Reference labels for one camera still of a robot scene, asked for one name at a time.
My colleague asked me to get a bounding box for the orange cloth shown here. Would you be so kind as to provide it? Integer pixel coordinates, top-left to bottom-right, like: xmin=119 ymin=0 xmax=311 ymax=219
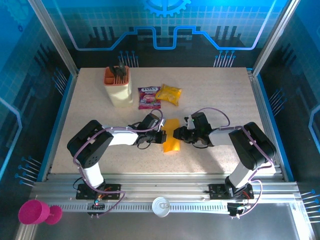
xmin=161 ymin=117 xmax=181 ymax=153

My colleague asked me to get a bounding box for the purple candy bag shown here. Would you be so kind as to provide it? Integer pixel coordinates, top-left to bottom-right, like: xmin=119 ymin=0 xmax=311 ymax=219
xmin=137 ymin=86 xmax=162 ymax=110

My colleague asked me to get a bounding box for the yellow snack bag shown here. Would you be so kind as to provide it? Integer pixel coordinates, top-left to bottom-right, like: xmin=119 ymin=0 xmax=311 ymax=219
xmin=154 ymin=83 xmax=183 ymax=107

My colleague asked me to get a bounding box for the cream cutlery holder orange rim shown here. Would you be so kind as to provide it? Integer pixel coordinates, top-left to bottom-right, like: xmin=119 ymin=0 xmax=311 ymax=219
xmin=103 ymin=65 xmax=134 ymax=109

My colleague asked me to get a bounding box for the silver tin can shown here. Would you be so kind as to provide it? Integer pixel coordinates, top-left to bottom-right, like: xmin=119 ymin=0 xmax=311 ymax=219
xmin=151 ymin=196 xmax=172 ymax=218

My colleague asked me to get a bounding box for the small circuit board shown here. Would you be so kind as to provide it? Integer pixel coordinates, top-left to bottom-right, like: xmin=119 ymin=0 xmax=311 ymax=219
xmin=226 ymin=202 xmax=251 ymax=220
xmin=86 ymin=201 xmax=106 ymax=219

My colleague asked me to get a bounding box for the pink plastic goblet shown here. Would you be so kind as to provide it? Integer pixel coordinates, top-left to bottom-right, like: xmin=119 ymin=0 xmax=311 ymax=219
xmin=17 ymin=199 xmax=63 ymax=226

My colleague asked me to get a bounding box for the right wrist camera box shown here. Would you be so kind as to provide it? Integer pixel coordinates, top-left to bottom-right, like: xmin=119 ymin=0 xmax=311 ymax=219
xmin=184 ymin=114 xmax=196 ymax=130

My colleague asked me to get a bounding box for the aluminium cross rail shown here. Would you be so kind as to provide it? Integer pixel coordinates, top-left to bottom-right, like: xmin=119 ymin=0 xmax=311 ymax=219
xmin=29 ymin=173 xmax=301 ymax=205

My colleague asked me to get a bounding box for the aluminium side rail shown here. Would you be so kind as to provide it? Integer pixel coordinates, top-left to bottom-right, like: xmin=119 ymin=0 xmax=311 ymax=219
xmin=41 ymin=69 xmax=81 ymax=182
xmin=246 ymin=67 xmax=287 ymax=182

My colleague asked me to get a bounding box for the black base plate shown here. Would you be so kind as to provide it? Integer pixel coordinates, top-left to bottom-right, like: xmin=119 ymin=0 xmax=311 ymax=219
xmin=75 ymin=183 xmax=121 ymax=201
xmin=208 ymin=183 xmax=255 ymax=200

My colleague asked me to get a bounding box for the white slotted cable duct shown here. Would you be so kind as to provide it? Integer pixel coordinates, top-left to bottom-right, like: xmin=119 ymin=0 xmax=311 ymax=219
xmin=61 ymin=202 xmax=231 ymax=213

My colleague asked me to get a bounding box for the aluminium frame post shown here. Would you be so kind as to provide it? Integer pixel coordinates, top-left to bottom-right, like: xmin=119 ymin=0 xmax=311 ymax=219
xmin=251 ymin=0 xmax=302 ymax=77
xmin=27 ymin=0 xmax=80 ymax=77

